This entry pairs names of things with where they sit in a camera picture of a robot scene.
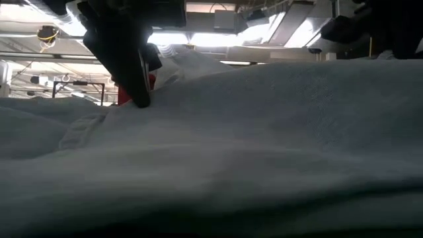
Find black metal rack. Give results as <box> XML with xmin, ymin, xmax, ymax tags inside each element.
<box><xmin>52</xmin><ymin>81</ymin><xmax>106</xmax><ymax>106</ymax></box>

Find red plastic laundry bin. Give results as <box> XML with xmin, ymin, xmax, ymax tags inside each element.
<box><xmin>117</xmin><ymin>73</ymin><xmax>157</xmax><ymax>106</ymax></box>

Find light blue jeans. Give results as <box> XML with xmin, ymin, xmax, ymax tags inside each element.
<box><xmin>0</xmin><ymin>49</ymin><xmax>423</xmax><ymax>238</ymax></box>

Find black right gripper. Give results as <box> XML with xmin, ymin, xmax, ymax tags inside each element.
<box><xmin>319</xmin><ymin>9</ymin><xmax>381</xmax><ymax>44</ymax></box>

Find black ceiling camera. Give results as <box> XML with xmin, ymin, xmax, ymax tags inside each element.
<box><xmin>36</xmin><ymin>25</ymin><xmax>61</xmax><ymax>44</ymax></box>

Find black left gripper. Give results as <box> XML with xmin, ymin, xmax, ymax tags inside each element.
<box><xmin>77</xmin><ymin>0</ymin><xmax>188</xmax><ymax>108</ymax></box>

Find long ceiling light strip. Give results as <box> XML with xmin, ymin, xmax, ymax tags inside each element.
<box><xmin>0</xmin><ymin>52</ymin><xmax>265</xmax><ymax>66</ymax></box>

